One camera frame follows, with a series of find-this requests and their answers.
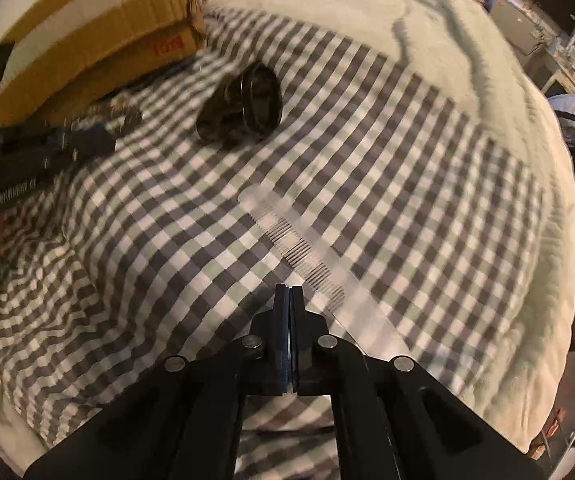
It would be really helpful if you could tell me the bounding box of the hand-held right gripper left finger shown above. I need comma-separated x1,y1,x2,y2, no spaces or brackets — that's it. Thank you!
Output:
25,284,292,480

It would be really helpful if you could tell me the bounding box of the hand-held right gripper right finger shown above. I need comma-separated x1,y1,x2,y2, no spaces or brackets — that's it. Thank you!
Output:
290,285,553,480

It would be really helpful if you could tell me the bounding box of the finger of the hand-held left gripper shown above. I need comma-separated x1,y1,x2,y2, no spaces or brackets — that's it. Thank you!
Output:
38,125,118,158

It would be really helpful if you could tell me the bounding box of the clear plastic ruler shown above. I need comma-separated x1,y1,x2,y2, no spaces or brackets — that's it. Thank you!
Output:
238,182,418,341

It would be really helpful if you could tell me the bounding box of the brown cardboard box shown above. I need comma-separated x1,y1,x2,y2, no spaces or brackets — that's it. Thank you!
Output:
0,0,208,128

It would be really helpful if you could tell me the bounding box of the grey checkered cloth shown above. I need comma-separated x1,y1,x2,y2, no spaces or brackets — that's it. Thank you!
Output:
0,5,548,480

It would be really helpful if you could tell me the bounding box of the white textured blanket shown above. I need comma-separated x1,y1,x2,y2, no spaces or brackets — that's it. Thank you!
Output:
0,0,575,461

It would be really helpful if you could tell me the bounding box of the blue and white garment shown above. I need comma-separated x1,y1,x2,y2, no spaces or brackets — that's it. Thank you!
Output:
550,94,575,148

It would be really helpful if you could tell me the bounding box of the grey mini fridge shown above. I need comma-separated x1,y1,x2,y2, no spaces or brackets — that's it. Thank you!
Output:
487,0,543,57

